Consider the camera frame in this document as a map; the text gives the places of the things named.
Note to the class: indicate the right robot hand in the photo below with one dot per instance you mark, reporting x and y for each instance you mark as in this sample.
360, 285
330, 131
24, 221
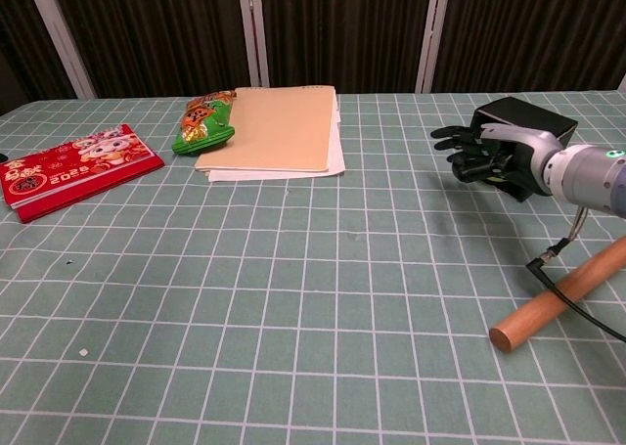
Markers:
518, 139

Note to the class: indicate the black cardboard box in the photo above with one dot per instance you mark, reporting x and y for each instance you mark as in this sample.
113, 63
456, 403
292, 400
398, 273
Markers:
528, 112

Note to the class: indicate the red desk calendar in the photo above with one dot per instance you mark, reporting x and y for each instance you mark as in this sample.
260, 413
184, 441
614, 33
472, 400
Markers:
73, 171

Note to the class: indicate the dark ribbed screen panel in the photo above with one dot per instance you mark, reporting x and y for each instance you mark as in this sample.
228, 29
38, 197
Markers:
156, 34
533, 34
342, 34
24, 49

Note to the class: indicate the wooden rolling pin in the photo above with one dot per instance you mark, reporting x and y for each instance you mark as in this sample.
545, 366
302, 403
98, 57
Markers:
528, 318

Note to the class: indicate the tan paper folder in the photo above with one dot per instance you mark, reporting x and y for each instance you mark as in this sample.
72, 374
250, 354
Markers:
335, 161

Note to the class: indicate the green snack packet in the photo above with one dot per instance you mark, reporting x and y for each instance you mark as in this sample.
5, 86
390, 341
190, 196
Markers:
203, 127

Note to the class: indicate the beige paper folder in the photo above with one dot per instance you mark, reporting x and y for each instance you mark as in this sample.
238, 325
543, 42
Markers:
279, 132

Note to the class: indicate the green grid tablecloth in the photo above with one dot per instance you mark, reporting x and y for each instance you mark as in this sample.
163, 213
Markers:
293, 293

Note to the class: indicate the white screen frame post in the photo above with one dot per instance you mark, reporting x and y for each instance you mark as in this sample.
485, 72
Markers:
58, 39
252, 34
623, 83
433, 34

